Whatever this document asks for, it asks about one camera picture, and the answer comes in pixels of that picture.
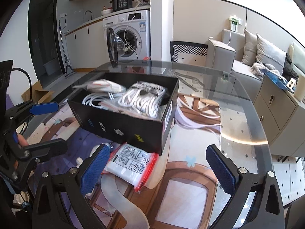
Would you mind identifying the white blue plush toy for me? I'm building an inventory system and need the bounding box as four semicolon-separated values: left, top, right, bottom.
76;143;111;196

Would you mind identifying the white packet with red seal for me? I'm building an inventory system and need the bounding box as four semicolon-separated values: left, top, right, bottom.
104;143;159;192

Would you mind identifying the white paper cup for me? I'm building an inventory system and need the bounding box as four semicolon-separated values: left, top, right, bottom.
294;76;305;101

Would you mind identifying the white cord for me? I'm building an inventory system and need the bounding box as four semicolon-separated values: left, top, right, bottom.
72;79;127;95

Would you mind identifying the black electric pressure cooker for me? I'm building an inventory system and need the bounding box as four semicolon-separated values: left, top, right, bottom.
110;0;134;12

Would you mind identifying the white bowl on counter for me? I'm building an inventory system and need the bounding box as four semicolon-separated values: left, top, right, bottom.
101;8;113;16

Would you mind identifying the floor mop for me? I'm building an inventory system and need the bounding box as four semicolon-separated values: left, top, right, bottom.
58;20;76;79

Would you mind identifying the anime printed desk mat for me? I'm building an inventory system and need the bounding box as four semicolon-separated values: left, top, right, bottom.
26;71;223;229

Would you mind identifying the adidas bag of white laces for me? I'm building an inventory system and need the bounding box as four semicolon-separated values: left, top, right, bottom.
99;81;169;121

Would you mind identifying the white front-load washing machine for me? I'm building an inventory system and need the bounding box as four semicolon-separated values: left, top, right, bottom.
103;9;151;64

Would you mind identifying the wall socket with chargers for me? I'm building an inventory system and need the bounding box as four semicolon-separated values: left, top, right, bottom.
229;15;242;33

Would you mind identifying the brown cardboard box on floor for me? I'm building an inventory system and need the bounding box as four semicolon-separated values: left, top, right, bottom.
21;81;54;104

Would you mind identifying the blue folder on cabinet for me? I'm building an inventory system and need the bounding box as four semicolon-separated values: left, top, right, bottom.
262;69;295;93

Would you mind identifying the beige sofa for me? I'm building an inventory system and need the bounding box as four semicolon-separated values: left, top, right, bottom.
206;29;304;101

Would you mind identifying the beige throw pillow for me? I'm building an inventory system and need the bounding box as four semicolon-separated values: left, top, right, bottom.
242;29;258;66

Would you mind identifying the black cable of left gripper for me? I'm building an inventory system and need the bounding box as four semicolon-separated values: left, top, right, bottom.
10;68;33;134

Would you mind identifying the black patterned chair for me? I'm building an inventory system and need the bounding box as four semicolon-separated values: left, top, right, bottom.
170;41;208;63

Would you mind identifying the person's left hand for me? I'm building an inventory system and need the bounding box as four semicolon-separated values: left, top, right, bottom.
17;134;29;147

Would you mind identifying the black cardboard box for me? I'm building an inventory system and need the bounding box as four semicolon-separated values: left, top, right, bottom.
68;72;179;155

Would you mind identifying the beige drawer cabinet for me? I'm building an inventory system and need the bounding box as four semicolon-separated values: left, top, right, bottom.
254;76;305;157

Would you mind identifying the grey throw pillow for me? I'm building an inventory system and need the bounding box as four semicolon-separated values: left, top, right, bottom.
256;33;286;74

